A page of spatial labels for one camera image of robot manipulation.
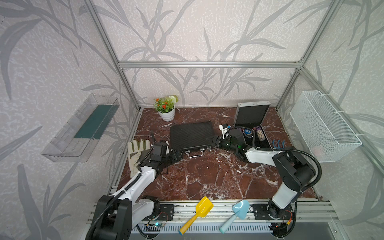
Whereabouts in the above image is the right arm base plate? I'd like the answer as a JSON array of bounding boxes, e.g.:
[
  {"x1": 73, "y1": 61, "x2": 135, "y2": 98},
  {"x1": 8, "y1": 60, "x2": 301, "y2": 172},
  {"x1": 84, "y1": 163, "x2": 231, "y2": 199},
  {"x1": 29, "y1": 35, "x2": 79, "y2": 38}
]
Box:
[{"x1": 250, "y1": 204, "x2": 294, "y2": 221}]

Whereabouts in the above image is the poker chips row right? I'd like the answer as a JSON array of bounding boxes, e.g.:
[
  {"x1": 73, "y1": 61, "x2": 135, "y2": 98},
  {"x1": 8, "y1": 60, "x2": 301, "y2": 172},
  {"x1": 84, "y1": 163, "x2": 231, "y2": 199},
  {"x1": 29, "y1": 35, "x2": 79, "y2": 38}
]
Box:
[{"x1": 255, "y1": 126, "x2": 266, "y2": 142}]

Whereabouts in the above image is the clear plastic wall shelf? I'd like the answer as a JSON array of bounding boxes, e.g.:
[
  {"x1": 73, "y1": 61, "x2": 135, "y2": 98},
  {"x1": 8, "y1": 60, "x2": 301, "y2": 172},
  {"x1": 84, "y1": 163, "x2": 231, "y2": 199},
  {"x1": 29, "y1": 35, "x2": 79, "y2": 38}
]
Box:
[{"x1": 42, "y1": 94, "x2": 120, "y2": 163}]

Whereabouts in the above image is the beige work glove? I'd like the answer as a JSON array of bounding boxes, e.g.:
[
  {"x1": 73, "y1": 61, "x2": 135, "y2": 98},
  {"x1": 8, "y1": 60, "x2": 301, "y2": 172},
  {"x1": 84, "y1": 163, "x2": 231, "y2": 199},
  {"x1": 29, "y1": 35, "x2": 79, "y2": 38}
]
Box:
[{"x1": 128, "y1": 139, "x2": 150, "y2": 178}]

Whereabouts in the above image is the light blue toy shovel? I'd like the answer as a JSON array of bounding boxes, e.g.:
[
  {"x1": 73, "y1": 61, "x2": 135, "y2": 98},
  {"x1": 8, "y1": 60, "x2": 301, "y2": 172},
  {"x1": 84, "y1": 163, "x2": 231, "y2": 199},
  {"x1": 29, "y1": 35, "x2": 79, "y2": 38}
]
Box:
[{"x1": 219, "y1": 200, "x2": 250, "y2": 234}]

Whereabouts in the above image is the potted plant white pot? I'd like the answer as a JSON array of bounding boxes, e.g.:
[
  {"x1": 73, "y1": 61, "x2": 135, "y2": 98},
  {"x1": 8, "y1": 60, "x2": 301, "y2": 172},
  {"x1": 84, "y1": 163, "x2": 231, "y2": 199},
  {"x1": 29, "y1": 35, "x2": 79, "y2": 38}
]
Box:
[{"x1": 154, "y1": 95, "x2": 179, "y2": 122}]

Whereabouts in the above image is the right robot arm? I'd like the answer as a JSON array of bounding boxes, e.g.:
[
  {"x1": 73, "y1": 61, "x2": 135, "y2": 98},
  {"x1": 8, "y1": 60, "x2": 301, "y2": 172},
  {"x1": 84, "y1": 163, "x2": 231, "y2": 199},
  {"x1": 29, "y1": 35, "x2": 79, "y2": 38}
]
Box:
[{"x1": 210, "y1": 125, "x2": 322, "y2": 219}]

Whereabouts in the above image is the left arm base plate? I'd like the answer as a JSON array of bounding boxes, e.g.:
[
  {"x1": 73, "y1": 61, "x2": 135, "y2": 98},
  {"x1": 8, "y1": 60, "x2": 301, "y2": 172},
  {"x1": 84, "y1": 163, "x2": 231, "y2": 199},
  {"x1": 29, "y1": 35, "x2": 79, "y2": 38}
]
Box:
[{"x1": 144, "y1": 204, "x2": 175, "y2": 221}]

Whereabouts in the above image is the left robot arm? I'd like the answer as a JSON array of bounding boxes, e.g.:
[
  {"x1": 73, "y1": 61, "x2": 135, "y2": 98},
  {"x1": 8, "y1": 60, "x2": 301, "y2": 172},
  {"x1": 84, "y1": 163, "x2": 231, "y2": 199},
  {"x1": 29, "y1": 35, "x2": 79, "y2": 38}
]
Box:
[{"x1": 85, "y1": 140, "x2": 183, "y2": 240}]

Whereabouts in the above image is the silver aluminium poker case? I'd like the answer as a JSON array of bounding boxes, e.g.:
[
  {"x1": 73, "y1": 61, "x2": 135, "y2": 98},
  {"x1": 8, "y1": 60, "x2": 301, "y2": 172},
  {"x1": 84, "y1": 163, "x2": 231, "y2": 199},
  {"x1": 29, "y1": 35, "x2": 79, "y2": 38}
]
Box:
[{"x1": 234, "y1": 101, "x2": 271, "y2": 149}]

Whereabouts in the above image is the blue hand rake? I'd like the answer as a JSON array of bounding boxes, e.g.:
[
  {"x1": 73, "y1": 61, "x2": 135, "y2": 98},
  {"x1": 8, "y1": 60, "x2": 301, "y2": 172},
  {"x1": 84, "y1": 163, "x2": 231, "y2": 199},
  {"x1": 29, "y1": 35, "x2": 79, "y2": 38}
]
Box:
[{"x1": 272, "y1": 139, "x2": 286, "y2": 149}]

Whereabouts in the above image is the white wire mesh basket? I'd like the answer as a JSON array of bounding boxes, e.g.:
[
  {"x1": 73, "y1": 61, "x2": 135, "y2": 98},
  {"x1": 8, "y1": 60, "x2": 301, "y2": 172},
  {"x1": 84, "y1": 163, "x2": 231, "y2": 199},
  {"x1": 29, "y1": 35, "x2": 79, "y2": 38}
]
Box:
[{"x1": 290, "y1": 91, "x2": 362, "y2": 163}]

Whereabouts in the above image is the black poker case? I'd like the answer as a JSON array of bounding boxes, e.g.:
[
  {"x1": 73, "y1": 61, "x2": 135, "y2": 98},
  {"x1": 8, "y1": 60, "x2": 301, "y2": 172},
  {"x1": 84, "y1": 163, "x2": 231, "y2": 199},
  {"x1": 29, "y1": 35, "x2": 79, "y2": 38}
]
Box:
[{"x1": 170, "y1": 121, "x2": 216, "y2": 155}]

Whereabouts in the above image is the yellow toy shovel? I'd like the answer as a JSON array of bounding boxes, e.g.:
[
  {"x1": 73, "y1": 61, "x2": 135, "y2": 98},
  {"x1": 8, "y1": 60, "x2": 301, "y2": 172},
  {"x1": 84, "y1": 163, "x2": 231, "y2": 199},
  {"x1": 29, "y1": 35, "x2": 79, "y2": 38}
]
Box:
[{"x1": 179, "y1": 197, "x2": 214, "y2": 235}]

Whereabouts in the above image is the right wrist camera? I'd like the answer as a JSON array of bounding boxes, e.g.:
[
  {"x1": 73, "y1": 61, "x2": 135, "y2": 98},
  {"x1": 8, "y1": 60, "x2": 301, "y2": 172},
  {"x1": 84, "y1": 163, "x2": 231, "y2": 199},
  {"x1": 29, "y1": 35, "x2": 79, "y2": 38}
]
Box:
[{"x1": 219, "y1": 124, "x2": 232, "y2": 139}]

